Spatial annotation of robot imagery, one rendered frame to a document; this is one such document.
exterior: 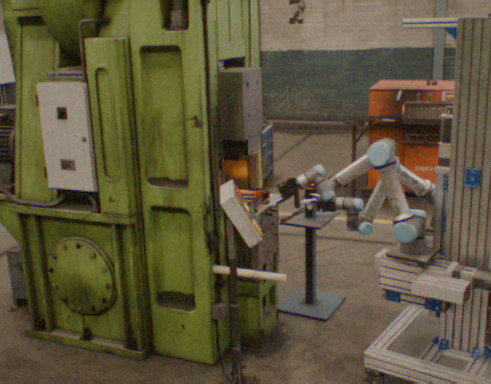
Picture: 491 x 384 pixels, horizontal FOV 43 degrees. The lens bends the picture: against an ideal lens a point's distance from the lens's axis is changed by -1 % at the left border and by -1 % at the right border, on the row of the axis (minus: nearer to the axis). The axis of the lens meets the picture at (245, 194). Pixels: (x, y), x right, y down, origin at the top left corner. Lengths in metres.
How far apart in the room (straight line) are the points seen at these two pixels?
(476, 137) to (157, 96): 1.74
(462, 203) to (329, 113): 8.19
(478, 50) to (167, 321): 2.37
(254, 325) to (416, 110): 3.69
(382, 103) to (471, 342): 3.99
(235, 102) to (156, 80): 0.47
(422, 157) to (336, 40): 4.59
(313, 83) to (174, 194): 8.08
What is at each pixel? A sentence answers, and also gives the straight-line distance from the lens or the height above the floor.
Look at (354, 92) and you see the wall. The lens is 11.35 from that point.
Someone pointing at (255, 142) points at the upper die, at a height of 1.32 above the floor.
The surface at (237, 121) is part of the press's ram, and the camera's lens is 3.64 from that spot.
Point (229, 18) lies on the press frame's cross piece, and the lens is 3.79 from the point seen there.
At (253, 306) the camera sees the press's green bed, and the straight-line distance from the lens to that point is 4.00.
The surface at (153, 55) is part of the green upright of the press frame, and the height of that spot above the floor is 1.87.
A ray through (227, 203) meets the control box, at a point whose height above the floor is 1.16.
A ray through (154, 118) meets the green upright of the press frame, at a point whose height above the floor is 1.52.
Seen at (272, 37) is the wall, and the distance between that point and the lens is 11.64.
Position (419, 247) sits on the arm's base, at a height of 0.86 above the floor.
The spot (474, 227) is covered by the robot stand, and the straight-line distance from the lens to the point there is 3.47.
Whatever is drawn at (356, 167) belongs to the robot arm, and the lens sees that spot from 3.40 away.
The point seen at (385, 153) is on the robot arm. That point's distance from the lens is 3.16.
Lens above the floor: 2.06
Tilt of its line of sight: 16 degrees down
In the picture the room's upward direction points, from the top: 2 degrees counter-clockwise
